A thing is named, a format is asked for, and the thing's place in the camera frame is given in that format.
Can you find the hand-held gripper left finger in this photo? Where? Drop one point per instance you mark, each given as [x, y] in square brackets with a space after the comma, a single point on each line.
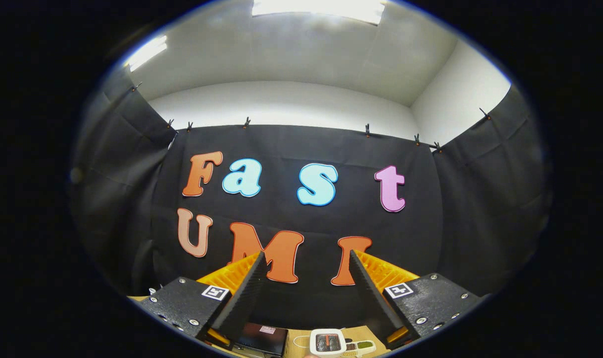
[244, 293]

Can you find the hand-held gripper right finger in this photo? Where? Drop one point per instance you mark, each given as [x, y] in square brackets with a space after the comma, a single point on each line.
[373, 293]

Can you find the black toaster oven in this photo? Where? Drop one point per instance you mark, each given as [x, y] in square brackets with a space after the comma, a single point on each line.
[264, 340]

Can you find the white food tray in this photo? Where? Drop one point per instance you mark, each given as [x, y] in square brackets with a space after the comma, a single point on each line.
[363, 345]

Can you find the white pop-up toaster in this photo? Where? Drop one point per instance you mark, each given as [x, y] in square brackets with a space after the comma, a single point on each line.
[327, 350]

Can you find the row of black clips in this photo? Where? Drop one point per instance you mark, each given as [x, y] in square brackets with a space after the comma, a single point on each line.
[247, 122]

